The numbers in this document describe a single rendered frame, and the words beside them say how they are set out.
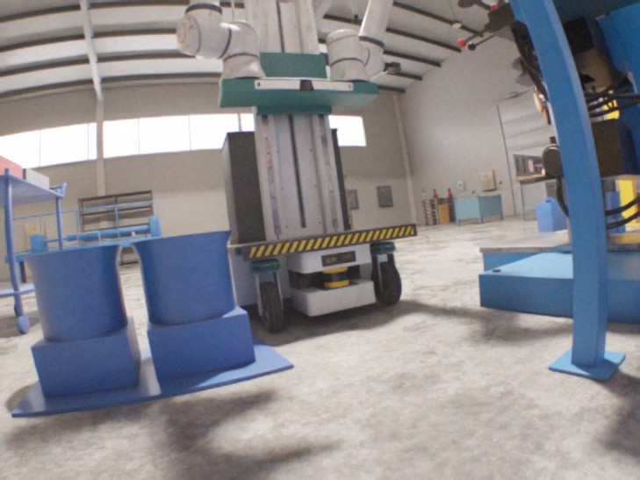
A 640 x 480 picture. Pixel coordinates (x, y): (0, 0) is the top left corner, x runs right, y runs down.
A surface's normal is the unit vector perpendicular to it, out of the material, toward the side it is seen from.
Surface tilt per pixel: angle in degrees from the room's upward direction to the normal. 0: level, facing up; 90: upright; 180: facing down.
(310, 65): 90
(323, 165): 90
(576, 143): 90
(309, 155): 90
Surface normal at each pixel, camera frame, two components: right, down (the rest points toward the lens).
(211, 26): 0.70, 0.11
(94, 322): 0.79, -0.08
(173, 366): 0.44, -0.03
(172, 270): 0.14, 0.01
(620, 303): -0.89, 0.12
